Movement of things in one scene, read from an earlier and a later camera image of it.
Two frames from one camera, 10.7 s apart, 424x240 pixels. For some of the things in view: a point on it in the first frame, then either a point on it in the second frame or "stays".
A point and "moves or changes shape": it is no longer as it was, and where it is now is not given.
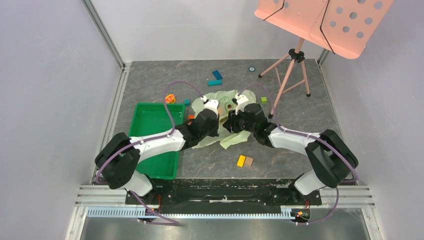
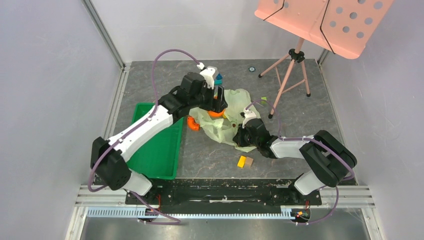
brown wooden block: [248, 161] stays
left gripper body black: [213, 132] to [209, 103]
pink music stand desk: [345, 27] stays
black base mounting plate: [217, 195] stays
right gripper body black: [241, 120] to [241, 136]
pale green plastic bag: [226, 138] moves or changes shape
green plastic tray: [150, 119] stays
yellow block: [241, 160] stays
